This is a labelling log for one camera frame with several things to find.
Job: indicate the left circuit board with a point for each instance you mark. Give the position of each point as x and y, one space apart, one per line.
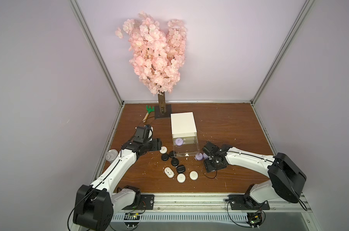
131 220

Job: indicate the white round earphone case top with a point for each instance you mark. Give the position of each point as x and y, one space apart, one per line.
163 150

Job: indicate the pink blossom artificial tree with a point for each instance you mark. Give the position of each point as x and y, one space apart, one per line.
157 55

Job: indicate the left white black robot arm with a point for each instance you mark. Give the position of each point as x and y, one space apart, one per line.
97 203

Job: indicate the right circuit board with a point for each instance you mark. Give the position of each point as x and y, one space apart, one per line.
254 220

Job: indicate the white round earphone case bottom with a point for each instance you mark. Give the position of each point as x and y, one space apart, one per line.
181 178

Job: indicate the black earphone case upper left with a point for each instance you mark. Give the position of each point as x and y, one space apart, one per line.
165 157

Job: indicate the circuit board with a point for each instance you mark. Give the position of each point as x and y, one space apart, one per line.
131 220
254 220

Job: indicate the black earphone case lower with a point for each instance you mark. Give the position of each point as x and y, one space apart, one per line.
180 169

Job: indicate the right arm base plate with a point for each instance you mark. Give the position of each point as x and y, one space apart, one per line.
242 202

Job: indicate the black earphone case middle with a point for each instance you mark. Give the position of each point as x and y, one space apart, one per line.
175 162

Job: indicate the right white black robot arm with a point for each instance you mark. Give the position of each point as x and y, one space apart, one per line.
285 179

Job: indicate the white three-drawer cabinet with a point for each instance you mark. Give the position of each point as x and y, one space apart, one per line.
183 125

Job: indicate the white round earphone case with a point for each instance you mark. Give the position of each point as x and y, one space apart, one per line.
193 175
181 178
163 150

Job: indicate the white oval earphone case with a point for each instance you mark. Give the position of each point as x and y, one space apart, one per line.
169 172

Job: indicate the white round earphone case right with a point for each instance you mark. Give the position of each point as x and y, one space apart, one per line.
193 175

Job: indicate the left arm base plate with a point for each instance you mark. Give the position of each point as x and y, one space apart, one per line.
146 202

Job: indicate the green toy rake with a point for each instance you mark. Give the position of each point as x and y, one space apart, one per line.
149 109

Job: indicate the clear drawer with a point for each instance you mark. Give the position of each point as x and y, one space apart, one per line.
189 149

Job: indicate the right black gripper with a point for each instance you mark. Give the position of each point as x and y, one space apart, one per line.
210 149

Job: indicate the purple earphone case top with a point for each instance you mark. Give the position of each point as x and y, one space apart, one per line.
179 141

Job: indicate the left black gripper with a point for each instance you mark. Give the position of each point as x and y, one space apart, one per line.
156 144

